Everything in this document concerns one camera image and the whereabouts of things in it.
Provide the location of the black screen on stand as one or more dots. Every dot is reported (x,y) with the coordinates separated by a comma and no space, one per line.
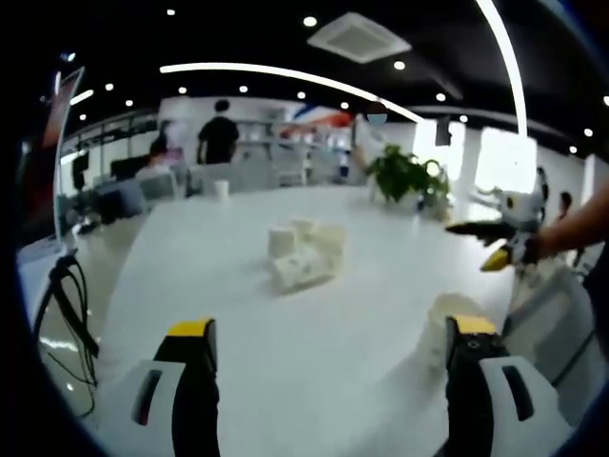
(81,165)

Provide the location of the white mesh chair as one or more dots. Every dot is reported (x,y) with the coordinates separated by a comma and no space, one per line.
(159,185)

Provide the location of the red blue wall banner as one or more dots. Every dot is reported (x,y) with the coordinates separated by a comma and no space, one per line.
(328,116)

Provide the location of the ceiling air conditioner vent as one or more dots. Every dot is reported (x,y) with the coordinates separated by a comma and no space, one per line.
(359,38)

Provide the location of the black wall-mounted box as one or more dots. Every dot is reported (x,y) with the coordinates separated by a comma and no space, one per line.
(443,131)

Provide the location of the long curved ceiling light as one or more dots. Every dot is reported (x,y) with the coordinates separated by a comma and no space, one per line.
(518,76)
(190,68)

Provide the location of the person's right hand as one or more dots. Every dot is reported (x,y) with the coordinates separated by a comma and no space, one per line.
(542,247)

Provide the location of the white storage shelves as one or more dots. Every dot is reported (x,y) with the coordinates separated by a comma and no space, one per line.
(285,147)

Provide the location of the green potted plant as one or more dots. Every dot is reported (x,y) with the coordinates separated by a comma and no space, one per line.
(399,173)

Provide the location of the white table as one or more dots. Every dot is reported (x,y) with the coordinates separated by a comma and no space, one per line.
(309,343)

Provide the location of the ceiling spot lights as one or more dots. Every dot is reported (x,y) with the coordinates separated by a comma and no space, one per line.
(309,21)

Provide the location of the grey counter desk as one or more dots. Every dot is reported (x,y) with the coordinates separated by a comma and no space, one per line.
(247,173)

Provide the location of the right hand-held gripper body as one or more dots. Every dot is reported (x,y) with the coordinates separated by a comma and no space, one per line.
(525,209)

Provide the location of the black monitor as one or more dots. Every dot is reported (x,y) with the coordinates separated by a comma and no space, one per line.
(127,167)

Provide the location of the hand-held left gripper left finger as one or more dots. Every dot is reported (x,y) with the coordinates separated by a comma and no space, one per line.
(195,390)

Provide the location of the pile of paper cups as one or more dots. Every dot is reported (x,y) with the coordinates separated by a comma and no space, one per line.
(304,266)

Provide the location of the plain white paper cup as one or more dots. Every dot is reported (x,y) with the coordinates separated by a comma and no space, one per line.
(221,189)

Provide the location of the white side desk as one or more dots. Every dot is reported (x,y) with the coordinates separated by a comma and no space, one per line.
(38,257)

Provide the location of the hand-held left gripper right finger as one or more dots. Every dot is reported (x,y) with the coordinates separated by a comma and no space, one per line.
(471,390)

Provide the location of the small beige tabletop object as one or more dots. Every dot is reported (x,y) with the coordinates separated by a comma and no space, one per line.
(440,212)

